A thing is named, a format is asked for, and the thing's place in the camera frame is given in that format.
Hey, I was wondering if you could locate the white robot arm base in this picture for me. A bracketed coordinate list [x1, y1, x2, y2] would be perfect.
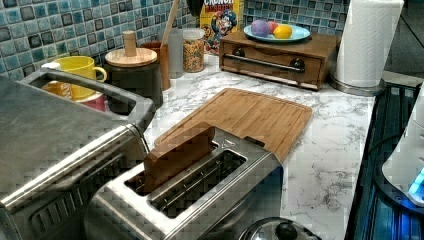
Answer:
[382, 87, 424, 207]

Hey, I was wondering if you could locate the stainless steel two-slot toaster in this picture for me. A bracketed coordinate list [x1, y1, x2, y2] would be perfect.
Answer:
[84, 129, 283, 240]

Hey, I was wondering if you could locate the stainless steel toaster oven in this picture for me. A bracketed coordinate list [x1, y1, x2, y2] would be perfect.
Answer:
[0, 69, 155, 240]

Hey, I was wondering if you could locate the brown bread slice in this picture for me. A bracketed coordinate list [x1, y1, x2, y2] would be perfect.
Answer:
[143, 122, 215, 193]

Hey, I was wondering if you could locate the bamboo cutting board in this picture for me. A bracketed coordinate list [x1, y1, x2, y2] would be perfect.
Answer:
[155, 88, 312, 163]

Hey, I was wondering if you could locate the clear cereal-filled jar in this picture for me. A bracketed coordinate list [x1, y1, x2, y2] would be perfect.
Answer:
[183, 28, 205, 72]

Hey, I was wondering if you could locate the brown wooden utensil holder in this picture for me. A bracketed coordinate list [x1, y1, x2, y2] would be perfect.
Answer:
[142, 41, 171, 90]

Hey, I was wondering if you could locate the frosted plastic cup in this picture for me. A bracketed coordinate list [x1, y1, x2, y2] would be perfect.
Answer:
[168, 28, 184, 79]

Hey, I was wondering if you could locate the black canister with wooden lid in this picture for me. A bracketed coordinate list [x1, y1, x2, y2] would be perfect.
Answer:
[104, 30, 163, 108]

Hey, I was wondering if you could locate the yellow cereal box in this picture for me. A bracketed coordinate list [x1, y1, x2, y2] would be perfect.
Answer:
[200, 0, 244, 55]

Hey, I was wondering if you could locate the purple plush plum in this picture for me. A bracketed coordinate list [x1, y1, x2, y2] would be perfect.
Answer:
[251, 20, 270, 37]

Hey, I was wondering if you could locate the red plush strawberry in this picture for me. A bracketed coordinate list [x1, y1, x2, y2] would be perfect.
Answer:
[268, 21, 279, 34]

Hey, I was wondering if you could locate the yellow toy lemon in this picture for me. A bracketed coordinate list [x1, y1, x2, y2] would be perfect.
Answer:
[273, 24, 292, 39]

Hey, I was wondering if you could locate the wooden drawer box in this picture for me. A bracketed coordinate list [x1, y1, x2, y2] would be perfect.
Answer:
[219, 32, 339, 91]

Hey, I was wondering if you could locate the red mug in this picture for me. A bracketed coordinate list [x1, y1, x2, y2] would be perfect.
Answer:
[79, 92, 106, 111]

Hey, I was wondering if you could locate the light blue plate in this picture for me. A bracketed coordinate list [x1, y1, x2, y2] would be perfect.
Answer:
[244, 25, 310, 43]

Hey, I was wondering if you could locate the steel pot lid with knob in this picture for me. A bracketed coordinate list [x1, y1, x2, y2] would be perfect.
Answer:
[238, 217, 322, 240]

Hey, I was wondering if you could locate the yellow mug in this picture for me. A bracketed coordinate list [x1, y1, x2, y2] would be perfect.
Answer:
[55, 56, 107, 100]

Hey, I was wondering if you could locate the white paper towel roll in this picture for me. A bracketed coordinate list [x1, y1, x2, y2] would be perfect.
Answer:
[329, 0, 404, 97]

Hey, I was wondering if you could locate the wooden spoon handle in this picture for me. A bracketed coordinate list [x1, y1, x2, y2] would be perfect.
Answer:
[161, 0, 181, 47]

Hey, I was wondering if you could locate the black cable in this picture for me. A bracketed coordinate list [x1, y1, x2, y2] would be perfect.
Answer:
[367, 133, 403, 155]

